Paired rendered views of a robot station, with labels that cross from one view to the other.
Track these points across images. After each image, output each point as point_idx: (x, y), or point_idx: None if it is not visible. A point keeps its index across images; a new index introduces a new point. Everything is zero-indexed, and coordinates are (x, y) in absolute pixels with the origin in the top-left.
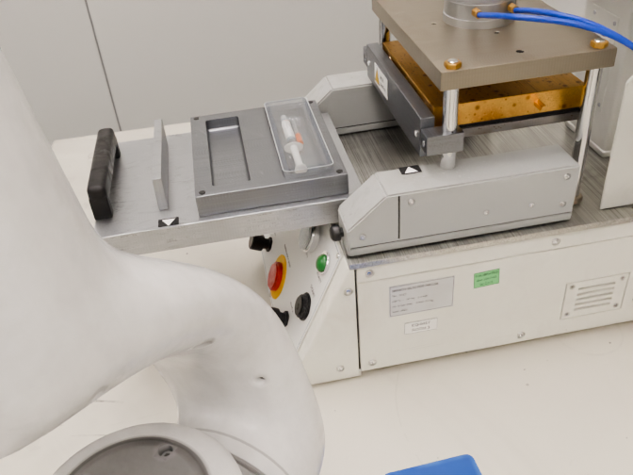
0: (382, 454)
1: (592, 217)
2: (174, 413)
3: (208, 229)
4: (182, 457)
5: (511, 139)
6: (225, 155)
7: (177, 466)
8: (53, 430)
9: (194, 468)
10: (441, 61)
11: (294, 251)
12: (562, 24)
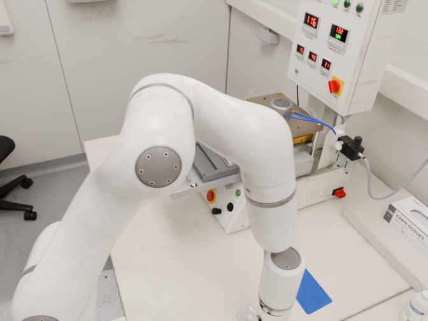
0: (262, 251)
1: (316, 172)
2: (191, 247)
3: (206, 186)
4: (289, 248)
5: None
6: (200, 158)
7: (290, 249)
8: (151, 258)
9: (293, 249)
10: None
11: (219, 187)
12: (311, 121)
